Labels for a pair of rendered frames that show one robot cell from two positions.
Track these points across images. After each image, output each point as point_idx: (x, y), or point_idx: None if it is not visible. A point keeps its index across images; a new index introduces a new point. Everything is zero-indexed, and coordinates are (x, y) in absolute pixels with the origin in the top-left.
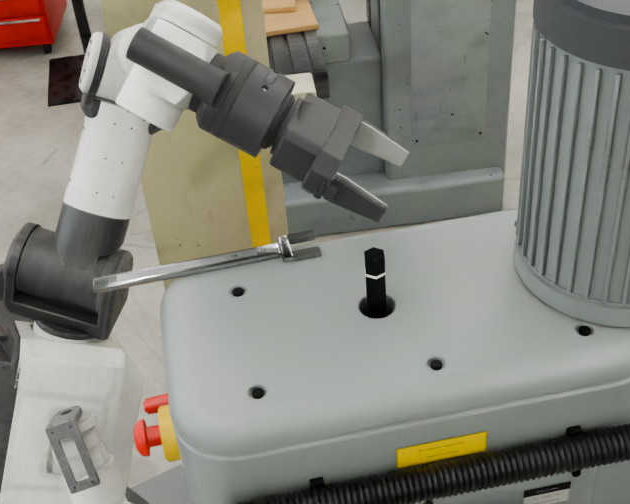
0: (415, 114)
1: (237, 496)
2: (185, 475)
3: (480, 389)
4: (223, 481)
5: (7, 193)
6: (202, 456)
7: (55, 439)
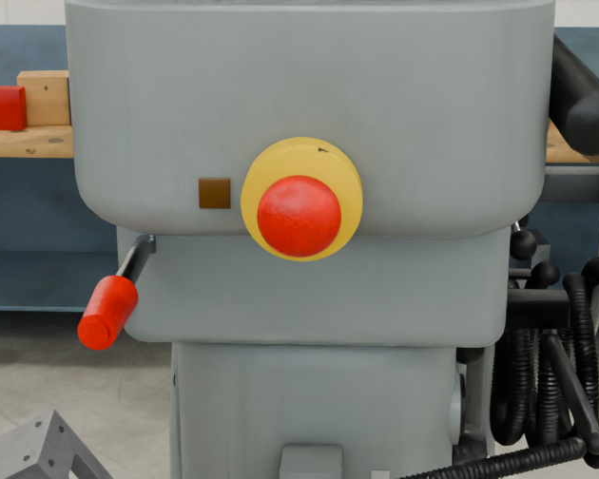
0: None
1: (549, 100)
2: (465, 145)
3: None
4: (549, 61)
5: None
6: (539, 4)
7: (63, 476)
